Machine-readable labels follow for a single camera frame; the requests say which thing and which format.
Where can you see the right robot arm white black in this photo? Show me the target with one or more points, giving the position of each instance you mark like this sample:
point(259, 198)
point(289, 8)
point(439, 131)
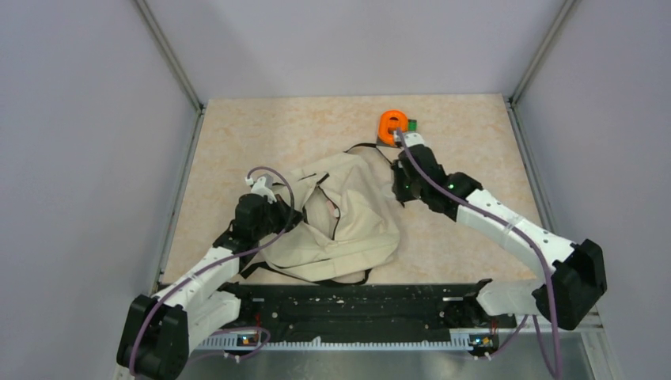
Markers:
point(570, 277)

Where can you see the grey building plate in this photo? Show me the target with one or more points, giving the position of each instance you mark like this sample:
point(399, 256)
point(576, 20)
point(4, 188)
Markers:
point(380, 142)

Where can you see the green toy brick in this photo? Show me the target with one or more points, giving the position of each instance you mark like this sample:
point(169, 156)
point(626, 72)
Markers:
point(413, 125)

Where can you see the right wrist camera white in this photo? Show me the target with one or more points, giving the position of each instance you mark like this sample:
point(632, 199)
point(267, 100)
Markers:
point(410, 139)

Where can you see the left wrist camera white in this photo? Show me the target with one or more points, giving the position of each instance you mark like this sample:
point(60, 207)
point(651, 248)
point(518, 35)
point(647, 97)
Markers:
point(262, 186)

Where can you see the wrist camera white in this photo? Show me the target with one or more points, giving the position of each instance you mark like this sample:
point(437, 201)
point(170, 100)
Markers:
point(262, 186)
point(410, 139)

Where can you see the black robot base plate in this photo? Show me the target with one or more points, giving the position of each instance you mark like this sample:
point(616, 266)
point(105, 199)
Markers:
point(366, 314)

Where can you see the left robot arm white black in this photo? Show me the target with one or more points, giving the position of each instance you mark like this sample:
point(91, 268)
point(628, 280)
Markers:
point(162, 330)

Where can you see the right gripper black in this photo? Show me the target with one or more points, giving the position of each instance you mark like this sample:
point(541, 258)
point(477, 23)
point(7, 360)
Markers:
point(401, 195)

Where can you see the beige canvas student bag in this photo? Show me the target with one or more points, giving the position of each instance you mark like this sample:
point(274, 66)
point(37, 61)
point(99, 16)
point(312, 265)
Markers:
point(345, 225)

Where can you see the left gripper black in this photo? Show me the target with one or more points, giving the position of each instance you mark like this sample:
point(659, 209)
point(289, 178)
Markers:
point(289, 216)

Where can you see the white cable duct strip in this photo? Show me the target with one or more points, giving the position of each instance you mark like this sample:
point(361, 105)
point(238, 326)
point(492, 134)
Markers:
point(229, 343)

